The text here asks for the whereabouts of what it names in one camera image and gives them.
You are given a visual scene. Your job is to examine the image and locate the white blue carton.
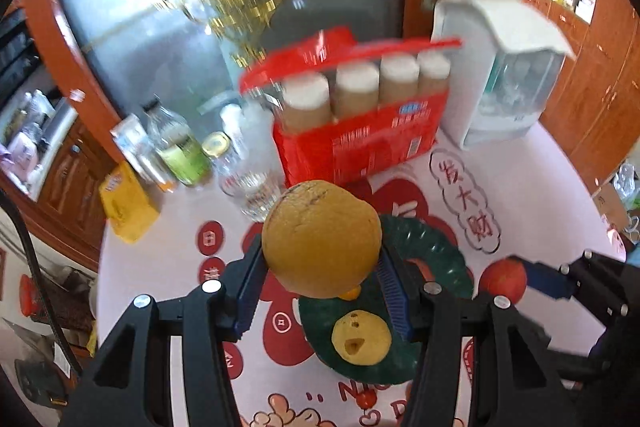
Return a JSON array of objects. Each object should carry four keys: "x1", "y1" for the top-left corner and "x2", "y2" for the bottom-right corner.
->
[{"x1": 110, "y1": 114, "x2": 151, "y2": 172}]

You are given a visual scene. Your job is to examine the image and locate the wooden kitchen base cabinet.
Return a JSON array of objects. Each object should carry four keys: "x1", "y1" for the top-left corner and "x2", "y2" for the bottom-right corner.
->
[{"x1": 37, "y1": 122, "x2": 123, "y2": 258}]

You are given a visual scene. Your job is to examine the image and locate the red paper cup pack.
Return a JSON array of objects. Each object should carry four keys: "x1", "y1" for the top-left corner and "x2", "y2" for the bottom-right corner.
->
[{"x1": 239, "y1": 26, "x2": 463, "y2": 188}]

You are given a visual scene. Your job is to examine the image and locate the white countertop sterilizer cabinet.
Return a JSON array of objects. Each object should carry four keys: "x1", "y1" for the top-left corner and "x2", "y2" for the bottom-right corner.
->
[{"x1": 431, "y1": 0, "x2": 577, "y2": 151}]

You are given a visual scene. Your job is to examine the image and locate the brown woven basket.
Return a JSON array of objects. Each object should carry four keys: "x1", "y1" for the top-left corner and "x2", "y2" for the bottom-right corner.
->
[{"x1": 37, "y1": 269, "x2": 98, "y2": 333}]

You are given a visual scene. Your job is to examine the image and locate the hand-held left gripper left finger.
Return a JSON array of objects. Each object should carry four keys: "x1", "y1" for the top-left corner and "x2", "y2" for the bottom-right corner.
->
[{"x1": 62, "y1": 234, "x2": 266, "y2": 427}]

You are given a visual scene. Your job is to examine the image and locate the dark green scalloped plate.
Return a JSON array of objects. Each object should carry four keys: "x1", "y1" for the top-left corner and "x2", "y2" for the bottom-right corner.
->
[{"x1": 299, "y1": 213, "x2": 474, "y2": 383}]

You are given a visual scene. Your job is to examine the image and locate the clear glass tumbler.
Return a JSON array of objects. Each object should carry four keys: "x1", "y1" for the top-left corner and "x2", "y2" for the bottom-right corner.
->
[{"x1": 216, "y1": 154, "x2": 283, "y2": 223}]

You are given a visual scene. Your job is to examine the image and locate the clear plastic bag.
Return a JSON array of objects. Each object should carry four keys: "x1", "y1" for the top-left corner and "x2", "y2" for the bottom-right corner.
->
[{"x1": 614, "y1": 159, "x2": 640, "y2": 208}]

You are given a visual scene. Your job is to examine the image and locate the large yellow orange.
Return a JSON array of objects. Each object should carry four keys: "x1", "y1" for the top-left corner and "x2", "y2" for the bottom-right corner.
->
[{"x1": 262, "y1": 180, "x2": 383, "y2": 299}]

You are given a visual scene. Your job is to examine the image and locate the yellow cardboard box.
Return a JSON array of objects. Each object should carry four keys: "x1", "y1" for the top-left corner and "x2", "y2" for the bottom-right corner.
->
[{"x1": 98, "y1": 162, "x2": 161, "y2": 244}]

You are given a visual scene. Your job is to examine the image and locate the yellow pear with hole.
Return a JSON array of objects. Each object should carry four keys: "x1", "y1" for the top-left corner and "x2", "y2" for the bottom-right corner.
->
[{"x1": 331, "y1": 309, "x2": 393, "y2": 366}]

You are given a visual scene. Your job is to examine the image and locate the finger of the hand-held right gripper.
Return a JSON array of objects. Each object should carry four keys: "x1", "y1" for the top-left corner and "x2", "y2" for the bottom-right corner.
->
[{"x1": 512, "y1": 251, "x2": 632, "y2": 325}]

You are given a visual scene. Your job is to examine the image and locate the short white pill bottle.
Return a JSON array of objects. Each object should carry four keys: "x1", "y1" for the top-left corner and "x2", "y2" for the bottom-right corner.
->
[{"x1": 220, "y1": 104, "x2": 246, "y2": 135}]

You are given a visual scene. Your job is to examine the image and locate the brown cardboard box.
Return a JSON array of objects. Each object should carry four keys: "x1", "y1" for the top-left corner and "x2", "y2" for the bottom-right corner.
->
[{"x1": 590, "y1": 182, "x2": 631, "y2": 228}]

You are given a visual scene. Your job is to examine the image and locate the red yellow apple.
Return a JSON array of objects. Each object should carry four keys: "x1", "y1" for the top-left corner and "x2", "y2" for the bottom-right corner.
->
[{"x1": 479, "y1": 257, "x2": 529, "y2": 304}]

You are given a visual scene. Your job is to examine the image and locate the clear bottle green label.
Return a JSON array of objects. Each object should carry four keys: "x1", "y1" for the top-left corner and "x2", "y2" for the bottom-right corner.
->
[{"x1": 144, "y1": 98, "x2": 212, "y2": 186}]

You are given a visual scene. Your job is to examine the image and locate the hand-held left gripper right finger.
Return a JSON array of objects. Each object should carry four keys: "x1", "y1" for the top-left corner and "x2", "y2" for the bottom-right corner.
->
[{"x1": 377, "y1": 247, "x2": 576, "y2": 427}]

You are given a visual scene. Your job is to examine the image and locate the wooden wall cabinets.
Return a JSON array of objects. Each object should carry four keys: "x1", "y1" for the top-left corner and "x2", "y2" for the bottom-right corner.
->
[{"x1": 520, "y1": 0, "x2": 640, "y2": 198}]

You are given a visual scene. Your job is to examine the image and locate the pink rice cooker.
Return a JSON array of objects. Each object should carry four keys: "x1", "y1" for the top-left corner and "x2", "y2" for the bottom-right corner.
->
[{"x1": 2, "y1": 129, "x2": 43, "y2": 178}]

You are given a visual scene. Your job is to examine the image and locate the frosted glass door gold ornament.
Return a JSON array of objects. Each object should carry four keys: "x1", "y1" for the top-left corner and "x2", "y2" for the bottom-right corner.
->
[{"x1": 47, "y1": 0, "x2": 408, "y2": 118}]

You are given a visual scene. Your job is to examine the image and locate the small glass jar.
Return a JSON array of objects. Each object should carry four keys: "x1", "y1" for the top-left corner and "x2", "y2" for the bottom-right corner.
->
[{"x1": 201, "y1": 131, "x2": 236, "y2": 168}]

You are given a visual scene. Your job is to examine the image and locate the red bucket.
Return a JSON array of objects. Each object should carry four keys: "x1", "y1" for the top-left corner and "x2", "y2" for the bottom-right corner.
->
[{"x1": 19, "y1": 274, "x2": 43, "y2": 320}]

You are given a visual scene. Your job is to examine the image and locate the small metal can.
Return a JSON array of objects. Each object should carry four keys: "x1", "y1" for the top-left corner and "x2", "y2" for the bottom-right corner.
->
[{"x1": 135, "y1": 149, "x2": 173, "y2": 188}]

